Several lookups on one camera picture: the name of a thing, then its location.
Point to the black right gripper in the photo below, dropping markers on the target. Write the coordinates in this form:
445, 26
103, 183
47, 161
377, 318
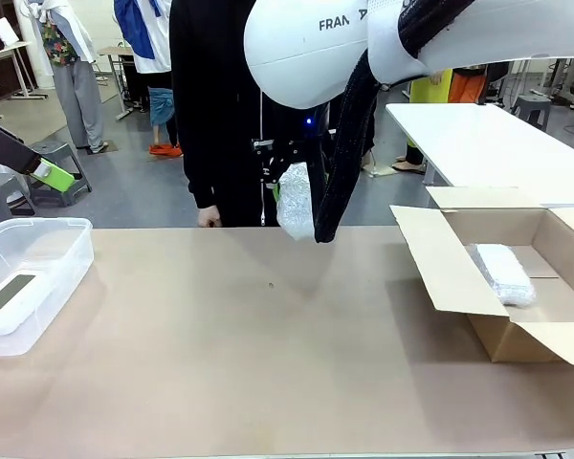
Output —
311, 126

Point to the bubble-wrapped white clock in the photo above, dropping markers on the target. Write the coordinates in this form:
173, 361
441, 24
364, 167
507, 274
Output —
502, 272
294, 205

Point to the unwrapped white digital clock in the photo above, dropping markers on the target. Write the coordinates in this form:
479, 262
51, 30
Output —
7, 294

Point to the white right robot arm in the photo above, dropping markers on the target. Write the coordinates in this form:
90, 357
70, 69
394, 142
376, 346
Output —
306, 57

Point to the person right forearm black sleeve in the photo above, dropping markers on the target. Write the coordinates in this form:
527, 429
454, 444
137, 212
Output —
201, 181

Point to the person right hand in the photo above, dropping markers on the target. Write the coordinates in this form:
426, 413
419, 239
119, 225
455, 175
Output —
208, 216

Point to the round grey stool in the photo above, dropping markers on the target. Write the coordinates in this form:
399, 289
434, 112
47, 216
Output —
0, 191

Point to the light wooden background desk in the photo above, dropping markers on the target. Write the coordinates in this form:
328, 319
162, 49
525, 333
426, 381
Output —
9, 48

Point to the grey step stool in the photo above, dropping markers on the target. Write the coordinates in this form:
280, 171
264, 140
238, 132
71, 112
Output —
57, 153

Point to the person in dark red clothes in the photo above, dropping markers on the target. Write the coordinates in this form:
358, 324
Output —
369, 165

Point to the mannequin with floral shirt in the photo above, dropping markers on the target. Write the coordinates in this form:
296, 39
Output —
59, 48

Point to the clear plastic container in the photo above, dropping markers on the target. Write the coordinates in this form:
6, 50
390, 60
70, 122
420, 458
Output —
38, 248

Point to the person in black hoodie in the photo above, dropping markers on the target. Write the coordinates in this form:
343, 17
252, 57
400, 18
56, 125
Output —
210, 95

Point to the small white-legged desk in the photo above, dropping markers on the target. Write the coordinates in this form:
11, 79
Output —
110, 52

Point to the figure in blue white jacket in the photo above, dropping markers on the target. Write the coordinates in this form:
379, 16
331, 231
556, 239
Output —
141, 38

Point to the person in yellow skirt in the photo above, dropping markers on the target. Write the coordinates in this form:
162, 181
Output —
430, 88

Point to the person in orange trousers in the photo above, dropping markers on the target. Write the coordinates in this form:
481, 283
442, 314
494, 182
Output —
466, 86

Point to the grey square stool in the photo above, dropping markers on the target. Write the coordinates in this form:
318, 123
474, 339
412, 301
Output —
531, 107

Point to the brown cardboard box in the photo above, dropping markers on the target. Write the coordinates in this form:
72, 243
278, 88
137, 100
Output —
531, 334

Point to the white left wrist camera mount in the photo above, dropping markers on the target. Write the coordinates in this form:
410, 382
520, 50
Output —
2, 31

